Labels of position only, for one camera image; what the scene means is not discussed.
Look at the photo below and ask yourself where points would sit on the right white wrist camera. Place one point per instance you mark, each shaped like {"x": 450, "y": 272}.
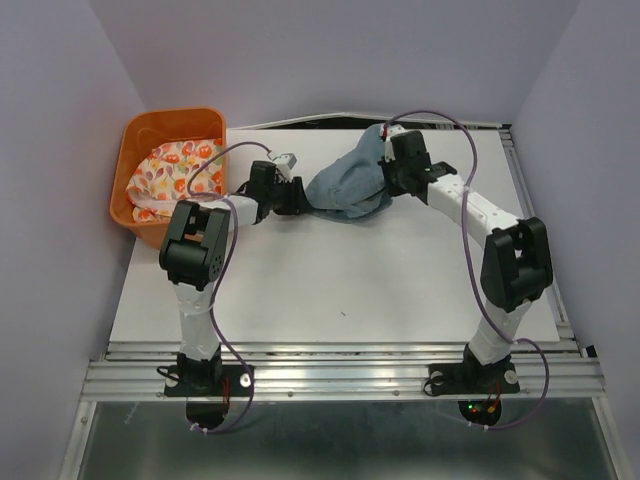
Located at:
{"x": 388, "y": 131}

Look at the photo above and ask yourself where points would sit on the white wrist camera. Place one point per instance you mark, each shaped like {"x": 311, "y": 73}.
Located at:
{"x": 388, "y": 131}
{"x": 284, "y": 162}

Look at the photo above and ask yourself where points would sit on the blue denim skirt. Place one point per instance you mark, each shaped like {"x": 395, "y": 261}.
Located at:
{"x": 352, "y": 188}

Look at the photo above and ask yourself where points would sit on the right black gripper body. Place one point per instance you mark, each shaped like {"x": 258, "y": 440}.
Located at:
{"x": 393, "y": 175}

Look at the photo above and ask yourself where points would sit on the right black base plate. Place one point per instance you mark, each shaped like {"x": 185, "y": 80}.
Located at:
{"x": 447, "y": 379}

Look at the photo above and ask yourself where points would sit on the floral orange white skirt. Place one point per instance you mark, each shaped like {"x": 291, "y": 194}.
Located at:
{"x": 160, "y": 180}

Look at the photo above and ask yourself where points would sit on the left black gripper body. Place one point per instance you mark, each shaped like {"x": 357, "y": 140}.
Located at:
{"x": 285, "y": 199}

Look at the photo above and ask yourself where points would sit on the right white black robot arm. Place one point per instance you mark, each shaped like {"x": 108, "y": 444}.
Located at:
{"x": 516, "y": 262}

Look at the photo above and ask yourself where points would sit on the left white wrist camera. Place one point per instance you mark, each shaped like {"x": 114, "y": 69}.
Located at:
{"x": 284, "y": 162}

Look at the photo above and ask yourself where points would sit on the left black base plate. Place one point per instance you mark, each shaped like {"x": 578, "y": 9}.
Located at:
{"x": 233, "y": 381}

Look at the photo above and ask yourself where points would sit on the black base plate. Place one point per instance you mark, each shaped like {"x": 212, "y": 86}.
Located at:
{"x": 233, "y": 381}
{"x": 447, "y": 379}

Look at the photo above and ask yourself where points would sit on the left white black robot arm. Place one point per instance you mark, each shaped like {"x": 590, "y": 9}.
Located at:
{"x": 194, "y": 254}

